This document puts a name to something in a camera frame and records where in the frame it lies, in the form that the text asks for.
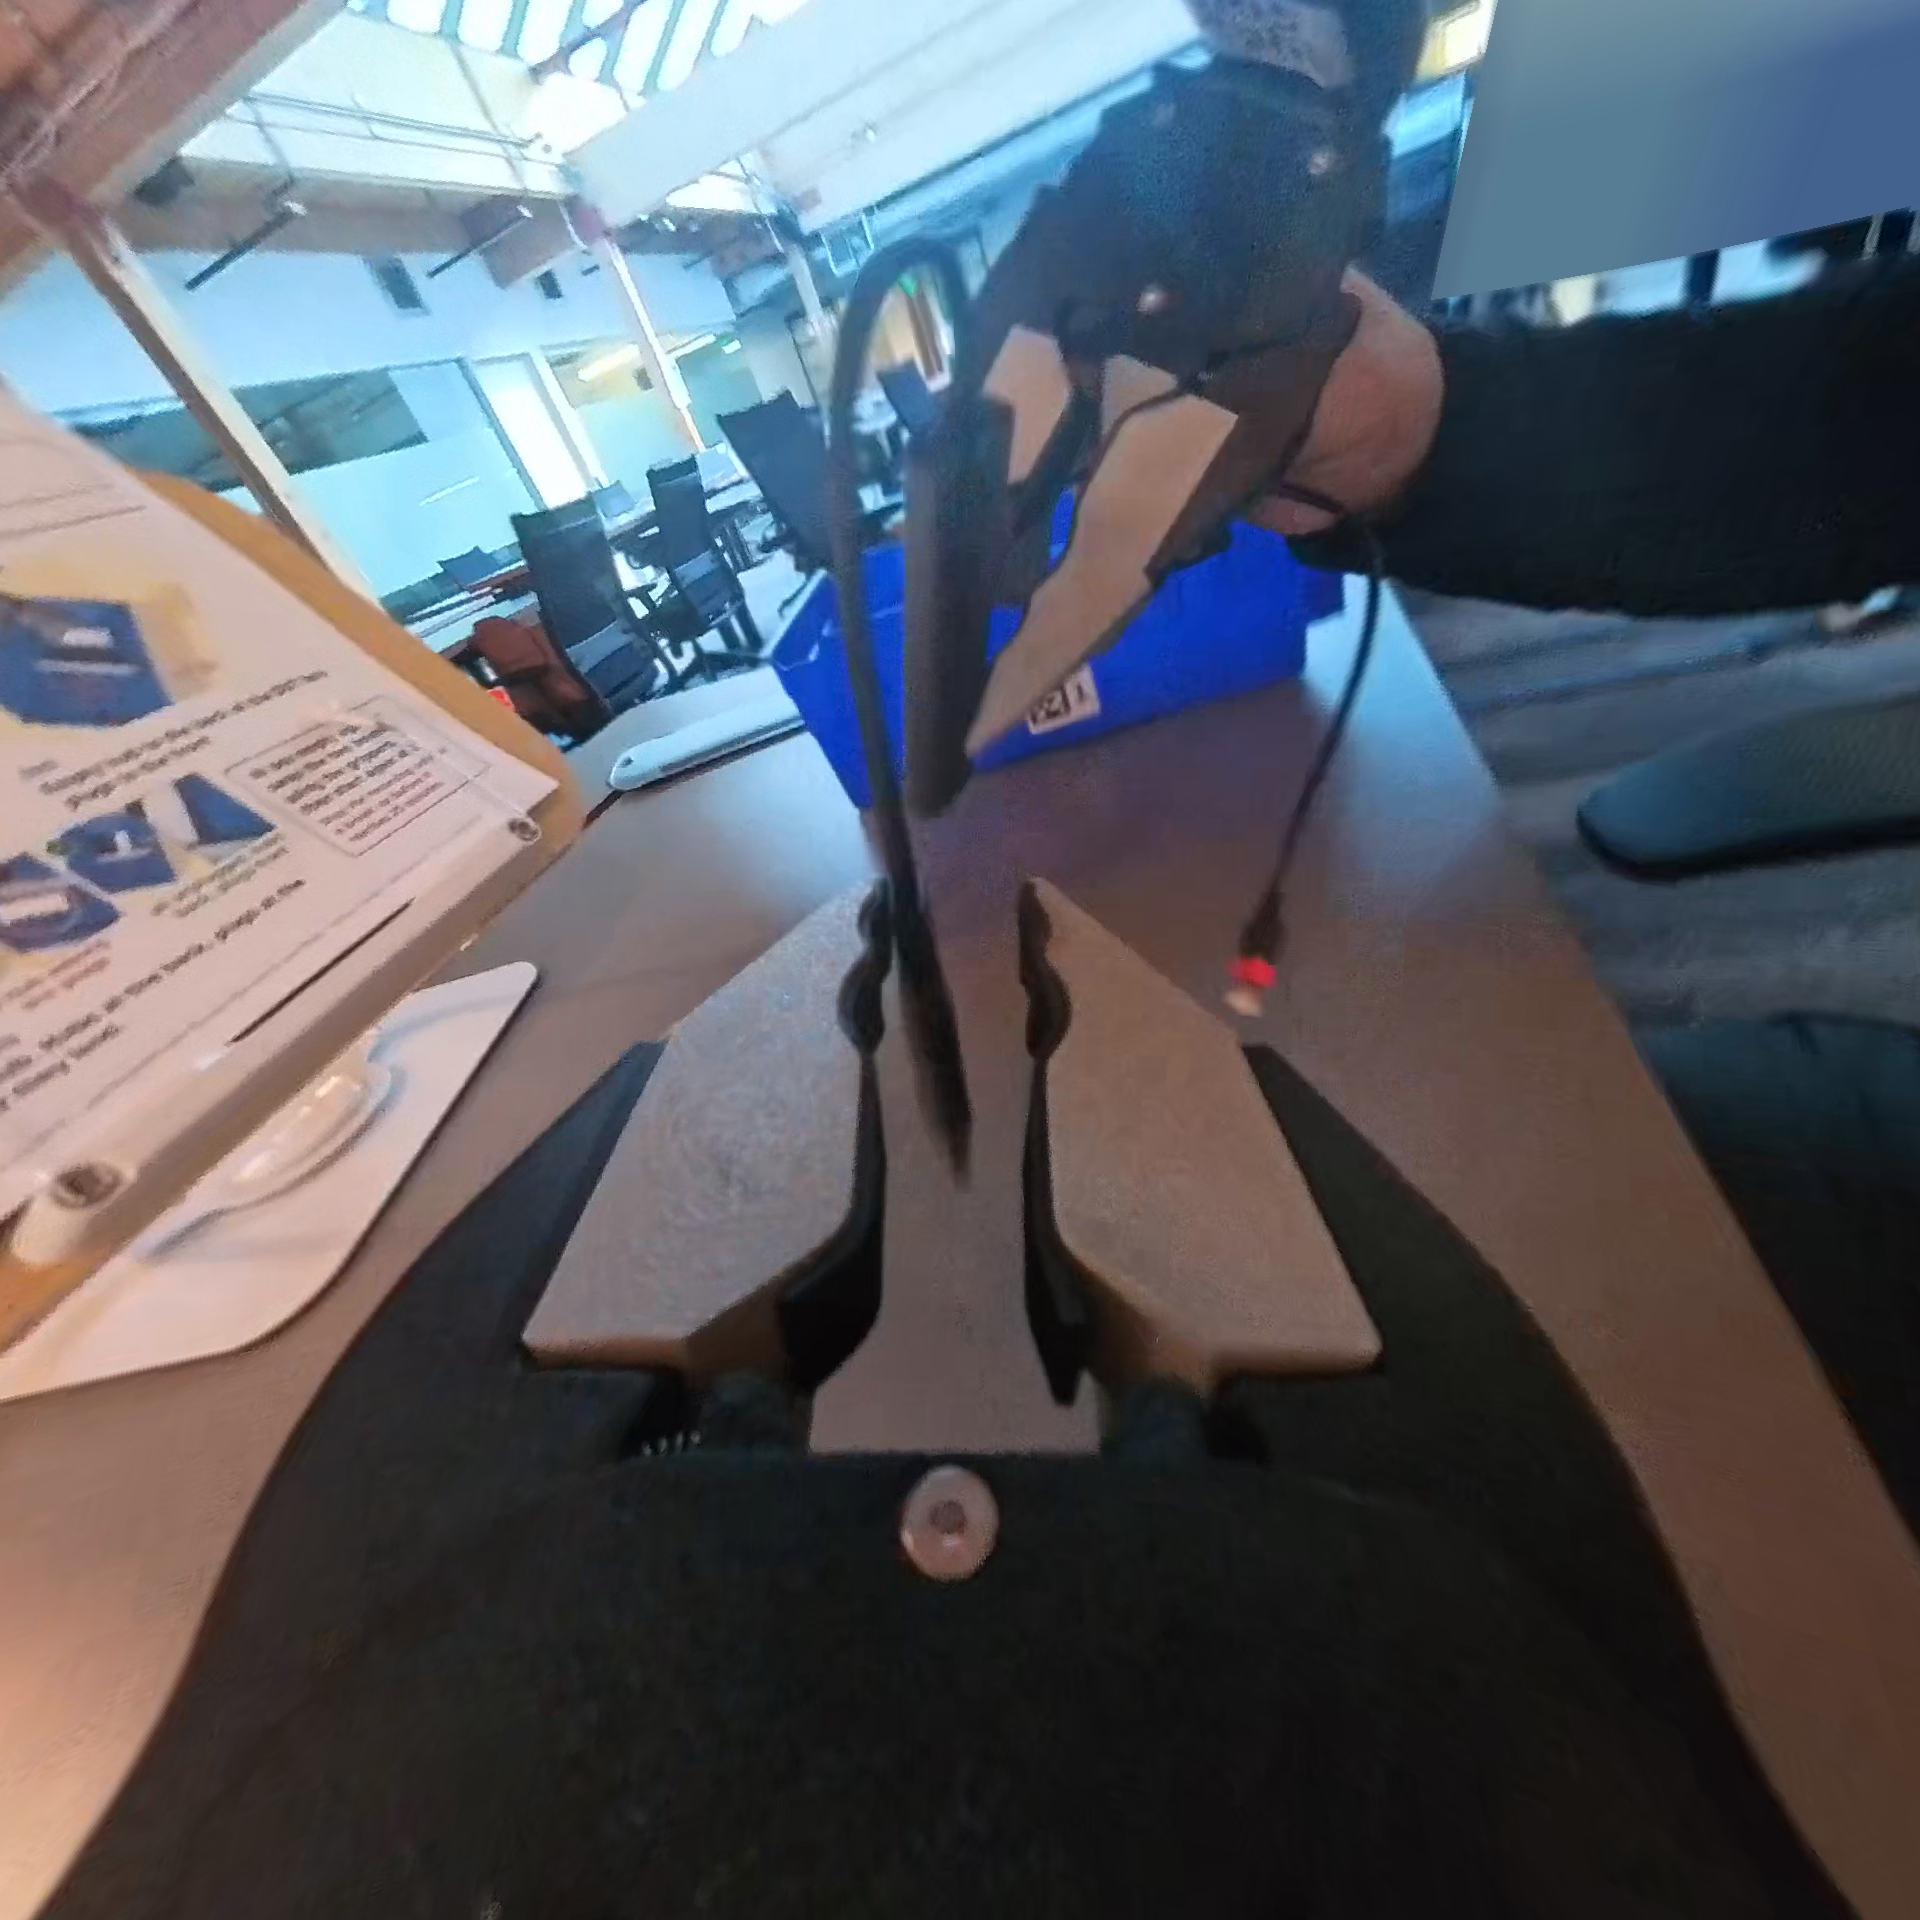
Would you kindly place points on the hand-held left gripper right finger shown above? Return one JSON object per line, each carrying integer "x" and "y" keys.
{"x": 1185, "y": 1184}

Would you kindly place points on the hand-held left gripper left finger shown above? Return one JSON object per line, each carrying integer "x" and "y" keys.
{"x": 721, "y": 1184}

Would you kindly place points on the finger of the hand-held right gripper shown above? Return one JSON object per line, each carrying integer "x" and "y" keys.
{"x": 1043, "y": 398}
{"x": 1141, "y": 510}

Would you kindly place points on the blue bin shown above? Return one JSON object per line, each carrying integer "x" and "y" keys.
{"x": 1201, "y": 645}

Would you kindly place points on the person's right forearm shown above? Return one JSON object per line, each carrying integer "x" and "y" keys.
{"x": 1650, "y": 450}

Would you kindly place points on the person's right hand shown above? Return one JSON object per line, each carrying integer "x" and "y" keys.
{"x": 1380, "y": 404}

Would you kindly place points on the black office chair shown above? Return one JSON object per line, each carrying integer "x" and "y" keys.
{"x": 584, "y": 600}
{"x": 781, "y": 464}
{"x": 699, "y": 555}

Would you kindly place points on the white stand base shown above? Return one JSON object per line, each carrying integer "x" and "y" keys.
{"x": 300, "y": 1245}

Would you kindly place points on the instruction sheet on wooden stand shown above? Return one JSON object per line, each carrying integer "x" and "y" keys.
{"x": 548, "y": 781}

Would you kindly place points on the white sheet holder bar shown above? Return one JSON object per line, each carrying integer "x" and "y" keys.
{"x": 91, "y": 1184}

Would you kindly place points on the black chair armrest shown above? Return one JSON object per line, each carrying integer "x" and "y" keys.
{"x": 1755, "y": 781}

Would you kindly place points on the wooden post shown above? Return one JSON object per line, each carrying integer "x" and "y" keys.
{"x": 194, "y": 391}

